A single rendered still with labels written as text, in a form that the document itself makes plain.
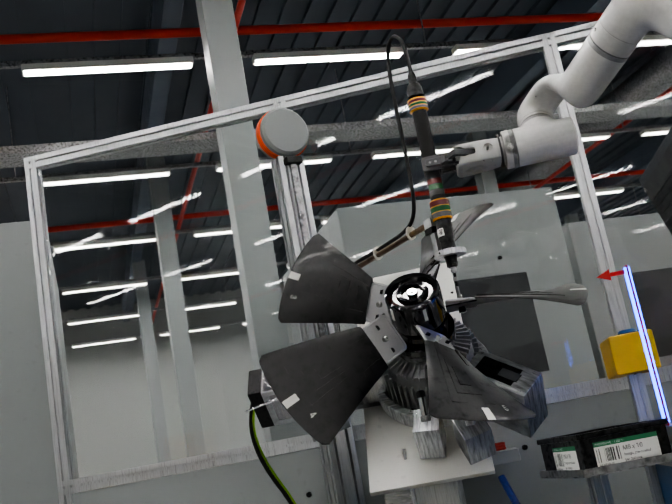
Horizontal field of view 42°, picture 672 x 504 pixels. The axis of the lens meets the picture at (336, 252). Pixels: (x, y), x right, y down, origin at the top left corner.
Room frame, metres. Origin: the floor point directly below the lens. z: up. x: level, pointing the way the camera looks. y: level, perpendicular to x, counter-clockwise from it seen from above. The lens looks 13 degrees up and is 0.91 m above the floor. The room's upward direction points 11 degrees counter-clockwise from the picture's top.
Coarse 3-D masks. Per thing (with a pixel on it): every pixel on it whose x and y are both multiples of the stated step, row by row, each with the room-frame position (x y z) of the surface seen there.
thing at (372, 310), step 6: (372, 288) 1.92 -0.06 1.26; (378, 288) 1.91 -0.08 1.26; (384, 288) 1.90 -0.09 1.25; (372, 294) 1.92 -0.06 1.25; (378, 294) 1.91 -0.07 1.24; (372, 300) 1.92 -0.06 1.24; (378, 300) 1.91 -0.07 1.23; (384, 300) 1.91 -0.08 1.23; (372, 306) 1.93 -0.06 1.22; (384, 306) 1.91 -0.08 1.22; (366, 312) 1.93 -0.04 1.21; (372, 312) 1.93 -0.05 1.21; (378, 312) 1.92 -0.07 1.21; (384, 312) 1.91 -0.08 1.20; (366, 318) 1.94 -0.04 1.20; (372, 318) 1.93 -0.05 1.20
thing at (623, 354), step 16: (624, 336) 2.03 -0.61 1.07; (640, 336) 2.03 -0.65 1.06; (608, 352) 2.08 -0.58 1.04; (624, 352) 2.03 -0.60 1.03; (640, 352) 2.03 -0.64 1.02; (656, 352) 2.02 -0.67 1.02; (608, 368) 2.14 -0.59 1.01; (624, 368) 2.03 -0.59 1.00; (640, 368) 2.03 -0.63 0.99; (656, 368) 2.03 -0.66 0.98
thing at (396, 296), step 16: (400, 288) 1.83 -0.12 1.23; (416, 288) 1.83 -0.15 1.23; (432, 288) 1.82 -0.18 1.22; (400, 304) 1.81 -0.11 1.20; (416, 304) 1.79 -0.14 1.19; (432, 304) 1.79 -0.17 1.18; (400, 320) 1.82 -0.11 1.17; (416, 320) 1.80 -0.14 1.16; (432, 320) 1.82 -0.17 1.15; (448, 320) 1.90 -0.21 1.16; (416, 336) 1.86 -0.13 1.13; (448, 336) 1.87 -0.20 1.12; (416, 352) 1.86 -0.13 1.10
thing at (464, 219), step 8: (472, 208) 2.02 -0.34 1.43; (480, 208) 1.99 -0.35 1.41; (488, 208) 1.96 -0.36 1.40; (464, 216) 2.01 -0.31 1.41; (472, 216) 1.97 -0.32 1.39; (456, 224) 2.00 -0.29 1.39; (464, 224) 1.96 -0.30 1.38; (456, 232) 1.96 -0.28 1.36; (424, 240) 2.12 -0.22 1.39; (424, 248) 2.09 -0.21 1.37; (432, 248) 2.03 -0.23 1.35; (424, 256) 2.05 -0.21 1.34; (432, 256) 1.97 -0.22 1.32; (424, 264) 2.01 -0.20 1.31; (432, 264) 1.92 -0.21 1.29; (424, 272) 1.96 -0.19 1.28
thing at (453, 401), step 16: (432, 352) 1.73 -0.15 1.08; (448, 352) 1.77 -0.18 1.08; (432, 368) 1.69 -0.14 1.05; (448, 368) 1.70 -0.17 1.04; (464, 368) 1.74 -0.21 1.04; (432, 384) 1.65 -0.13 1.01; (448, 384) 1.67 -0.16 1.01; (464, 384) 1.68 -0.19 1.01; (480, 384) 1.72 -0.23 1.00; (432, 400) 1.62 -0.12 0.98; (448, 400) 1.63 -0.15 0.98; (464, 400) 1.65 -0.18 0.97; (480, 400) 1.66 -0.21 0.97; (496, 400) 1.69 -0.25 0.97; (512, 400) 1.72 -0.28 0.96; (448, 416) 1.61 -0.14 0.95; (464, 416) 1.62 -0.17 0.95; (480, 416) 1.63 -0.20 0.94; (496, 416) 1.64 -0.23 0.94; (512, 416) 1.66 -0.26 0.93; (528, 416) 1.68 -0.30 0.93
